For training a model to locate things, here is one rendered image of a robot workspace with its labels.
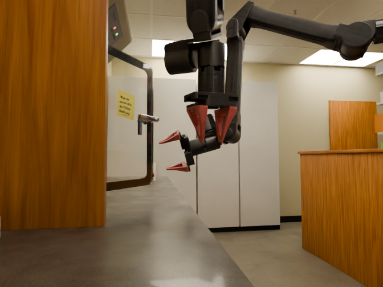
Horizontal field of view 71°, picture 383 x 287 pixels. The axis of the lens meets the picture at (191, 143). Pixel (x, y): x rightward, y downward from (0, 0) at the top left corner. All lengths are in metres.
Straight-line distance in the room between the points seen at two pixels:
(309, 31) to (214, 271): 0.81
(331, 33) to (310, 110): 4.11
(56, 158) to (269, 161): 3.72
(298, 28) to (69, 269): 0.91
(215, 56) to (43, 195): 0.44
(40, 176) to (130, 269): 0.31
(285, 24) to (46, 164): 0.82
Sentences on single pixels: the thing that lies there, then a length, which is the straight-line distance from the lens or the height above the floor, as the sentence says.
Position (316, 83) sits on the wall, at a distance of 5.21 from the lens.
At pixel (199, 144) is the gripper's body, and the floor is 1.12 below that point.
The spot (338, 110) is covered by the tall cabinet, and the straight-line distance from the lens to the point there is 5.31.
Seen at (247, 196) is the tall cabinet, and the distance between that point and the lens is 4.06.
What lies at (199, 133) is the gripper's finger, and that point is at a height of 1.13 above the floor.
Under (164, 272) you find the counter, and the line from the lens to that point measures 0.37.
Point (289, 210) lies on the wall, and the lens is 4.87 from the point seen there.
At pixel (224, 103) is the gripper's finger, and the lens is 0.55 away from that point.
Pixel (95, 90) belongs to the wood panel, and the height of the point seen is 1.22.
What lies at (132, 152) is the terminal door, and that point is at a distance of 0.84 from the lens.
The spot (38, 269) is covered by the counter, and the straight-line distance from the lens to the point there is 0.43.
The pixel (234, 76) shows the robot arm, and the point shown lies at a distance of 0.98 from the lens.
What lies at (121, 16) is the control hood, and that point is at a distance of 0.88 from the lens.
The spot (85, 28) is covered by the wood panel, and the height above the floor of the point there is 1.35.
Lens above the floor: 1.08
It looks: 3 degrees up
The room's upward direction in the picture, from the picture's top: straight up
